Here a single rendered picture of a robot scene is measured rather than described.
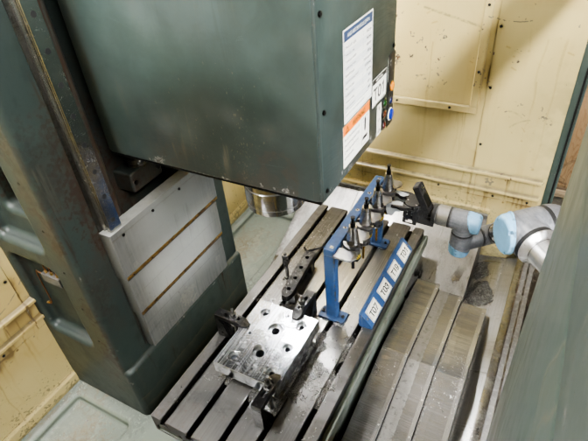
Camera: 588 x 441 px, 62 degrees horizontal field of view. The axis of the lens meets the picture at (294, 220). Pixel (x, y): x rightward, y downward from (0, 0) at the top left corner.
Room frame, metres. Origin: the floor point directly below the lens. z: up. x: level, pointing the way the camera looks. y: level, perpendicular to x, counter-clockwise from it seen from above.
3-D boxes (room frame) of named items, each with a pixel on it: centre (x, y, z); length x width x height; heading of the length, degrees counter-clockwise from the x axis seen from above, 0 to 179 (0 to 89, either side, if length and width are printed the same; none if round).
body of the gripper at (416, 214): (1.40, -0.46, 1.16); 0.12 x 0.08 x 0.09; 58
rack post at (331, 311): (1.17, -0.11, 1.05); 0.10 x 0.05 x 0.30; 58
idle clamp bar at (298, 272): (1.34, 0.00, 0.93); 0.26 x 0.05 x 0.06; 153
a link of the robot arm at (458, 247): (1.33, -0.61, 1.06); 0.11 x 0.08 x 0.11; 101
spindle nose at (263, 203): (1.07, 0.04, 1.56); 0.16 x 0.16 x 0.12
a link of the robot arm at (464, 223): (1.32, -0.60, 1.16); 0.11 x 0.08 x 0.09; 58
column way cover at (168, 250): (1.31, 0.42, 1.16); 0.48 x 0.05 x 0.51; 148
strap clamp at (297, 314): (1.15, 0.00, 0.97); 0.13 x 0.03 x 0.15; 148
